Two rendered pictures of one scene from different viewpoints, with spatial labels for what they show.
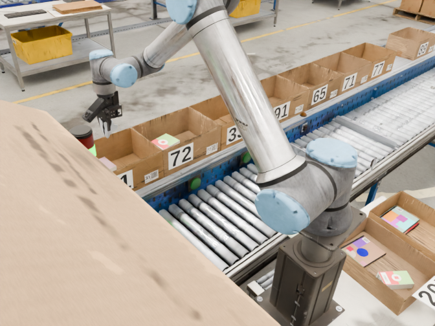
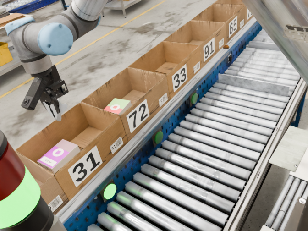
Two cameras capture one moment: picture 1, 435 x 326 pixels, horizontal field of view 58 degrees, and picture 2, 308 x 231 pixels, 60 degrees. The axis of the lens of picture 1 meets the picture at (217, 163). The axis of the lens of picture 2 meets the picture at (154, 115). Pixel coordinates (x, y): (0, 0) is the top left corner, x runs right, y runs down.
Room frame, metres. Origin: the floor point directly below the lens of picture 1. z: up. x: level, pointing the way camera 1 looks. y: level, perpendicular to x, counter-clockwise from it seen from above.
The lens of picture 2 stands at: (0.60, 0.18, 1.78)
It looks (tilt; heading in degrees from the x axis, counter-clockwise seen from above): 37 degrees down; 356
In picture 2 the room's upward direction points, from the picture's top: 12 degrees counter-clockwise
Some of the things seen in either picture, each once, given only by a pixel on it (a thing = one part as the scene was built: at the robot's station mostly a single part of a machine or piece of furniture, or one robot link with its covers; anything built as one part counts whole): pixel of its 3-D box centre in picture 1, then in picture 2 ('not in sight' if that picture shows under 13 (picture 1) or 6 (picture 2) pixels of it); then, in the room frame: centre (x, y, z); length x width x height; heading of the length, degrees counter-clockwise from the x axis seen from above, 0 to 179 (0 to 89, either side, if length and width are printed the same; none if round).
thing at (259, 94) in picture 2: not in sight; (249, 92); (1.96, -0.55, 0.72); 0.52 x 0.05 x 0.05; 43
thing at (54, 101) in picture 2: (107, 121); (53, 102); (1.46, 0.48, 1.29); 0.05 x 0.02 x 0.09; 47
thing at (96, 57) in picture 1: (102, 66); (26, 39); (1.50, 0.47, 1.52); 0.10 x 0.09 x 0.12; 47
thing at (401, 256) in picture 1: (381, 261); not in sight; (1.19, -0.74, 0.80); 0.38 x 0.28 x 0.10; 37
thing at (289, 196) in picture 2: (284, 271); (286, 203); (1.16, -0.32, 0.74); 0.28 x 0.02 x 0.02; 130
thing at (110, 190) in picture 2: not in sight; (110, 191); (1.39, 0.40, 0.81); 0.07 x 0.01 x 0.07; 133
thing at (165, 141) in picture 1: (162, 147); (116, 112); (1.83, 0.31, 0.92); 0.16 x 0.11 x 0.07; 142
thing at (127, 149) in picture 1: (114, 165); (75, 145); (1.58, 0.51, 0.96); 0.39 x 0.29 x 0.17; 133
